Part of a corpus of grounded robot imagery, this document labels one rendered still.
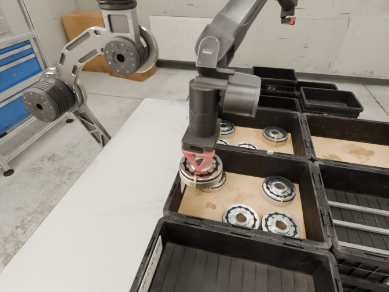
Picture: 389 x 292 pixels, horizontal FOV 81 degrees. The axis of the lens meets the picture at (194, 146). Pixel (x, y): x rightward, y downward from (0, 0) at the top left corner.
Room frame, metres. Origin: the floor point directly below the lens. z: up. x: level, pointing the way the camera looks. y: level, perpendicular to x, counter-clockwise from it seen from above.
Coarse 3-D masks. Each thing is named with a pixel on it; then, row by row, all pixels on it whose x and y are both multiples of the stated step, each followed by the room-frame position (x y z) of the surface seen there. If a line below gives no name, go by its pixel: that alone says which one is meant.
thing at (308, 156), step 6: (258, 108) 0.86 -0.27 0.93; (264, 108) 0.86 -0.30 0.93; (300, 114) 0.81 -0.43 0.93; (300, 120) 0.77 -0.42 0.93; (300, 126) 0.72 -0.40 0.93; (306, 138) 0.65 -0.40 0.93; (216, 144) 0.61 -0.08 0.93; (222, 144) 0.61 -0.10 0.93; (306, 144) 0.61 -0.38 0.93; (252, 150) 0.58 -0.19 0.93; (258, 150) 0.58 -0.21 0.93; (264, 150) 0.58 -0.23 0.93; (306, 150) 0.58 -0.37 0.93; (294, 156) 0.55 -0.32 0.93; (300, 156) 0.55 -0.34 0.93; (306, 156) 0.55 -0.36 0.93
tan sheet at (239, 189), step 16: (240, 176) 0.56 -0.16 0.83; (192, 192) 0.49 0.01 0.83; (224, 192) 0.49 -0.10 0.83; (240, 192) 0.49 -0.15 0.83; (256, 192) 0.49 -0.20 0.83; (192, 208) 0.43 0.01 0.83; (208, 208) 0.43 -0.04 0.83; (224, 208) 0.43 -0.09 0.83; (256, 208) 0.43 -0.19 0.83; (272, 208) 0.43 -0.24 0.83; (288, 208) 0.43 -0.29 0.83
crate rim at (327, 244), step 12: (264, 156) 0.55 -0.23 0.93; (276, 156) 0.55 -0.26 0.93; (288, 156) 0.55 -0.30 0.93; (312, 168) 0.50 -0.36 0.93; (312, 180) 0.45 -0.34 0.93; (168, 204) 0.37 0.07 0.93; (168, 216) 0.33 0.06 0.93; (180, 216) 0.33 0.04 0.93; (192, 216) 0.33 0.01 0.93; (324, 216) 0.33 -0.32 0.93; (228, 228) 0.30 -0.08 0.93; (240, 228) 0.30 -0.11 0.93; (252, 228) 0.30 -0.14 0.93; (324, 228) 0.30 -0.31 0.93; (288, 240) 0.27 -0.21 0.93; (300, 240) 0.27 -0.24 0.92; (312, 240) 0.27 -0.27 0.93; (324, 240) 0.27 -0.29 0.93
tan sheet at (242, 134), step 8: (240, 128) 0.85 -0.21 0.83; (248, 128) 0.85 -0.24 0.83; (240, 136) 0.79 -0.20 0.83; (248, 136) 0.79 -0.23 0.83; (256, 136) 0.79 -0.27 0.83; (288, 136) 0.79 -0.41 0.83; (232, 144) 0.74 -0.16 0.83; (256, 144) 0.74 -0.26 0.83; (264, 144) 0.74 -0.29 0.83; (288, 144) 0.74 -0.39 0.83; (288, 152) 0.69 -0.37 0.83
